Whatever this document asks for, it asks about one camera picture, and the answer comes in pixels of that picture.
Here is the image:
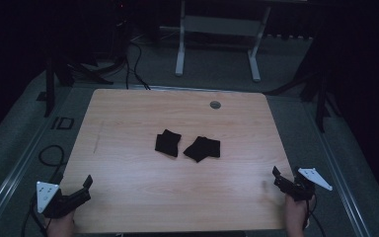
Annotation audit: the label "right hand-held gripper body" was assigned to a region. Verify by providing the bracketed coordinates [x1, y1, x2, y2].
[285, 167, 334, 202]

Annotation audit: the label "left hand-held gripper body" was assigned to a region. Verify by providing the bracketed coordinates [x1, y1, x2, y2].
[36, 181, 81, 219]

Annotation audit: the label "black cloth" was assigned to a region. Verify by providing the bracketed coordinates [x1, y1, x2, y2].
[154, 128, 183, 158]
[183, 135, 222, 164]

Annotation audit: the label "person's right hand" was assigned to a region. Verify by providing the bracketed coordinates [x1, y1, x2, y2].
[283, 193, 317, 237]

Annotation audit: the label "person's left hand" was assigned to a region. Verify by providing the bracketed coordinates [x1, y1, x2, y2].
[46, 210, 77, 237]

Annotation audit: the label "black metal stand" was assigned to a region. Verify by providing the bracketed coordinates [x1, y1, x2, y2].
[43, 57, 56, 119]
[315, 70, 332, 133]

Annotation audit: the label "black tripod legs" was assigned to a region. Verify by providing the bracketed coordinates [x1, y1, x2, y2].
[54, 53, 128, 87]

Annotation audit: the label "black floor cable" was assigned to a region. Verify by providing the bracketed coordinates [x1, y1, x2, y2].
[20, 144, 68, 237]

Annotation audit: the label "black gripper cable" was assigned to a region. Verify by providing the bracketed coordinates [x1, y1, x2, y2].
[305, 197, 328, 237]

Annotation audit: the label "black hanging cable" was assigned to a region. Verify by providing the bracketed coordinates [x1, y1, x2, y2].
[124, 39, 152, 91]

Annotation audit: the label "white metal table frame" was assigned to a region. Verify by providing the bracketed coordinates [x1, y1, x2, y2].
[175, 0, 272, 83]

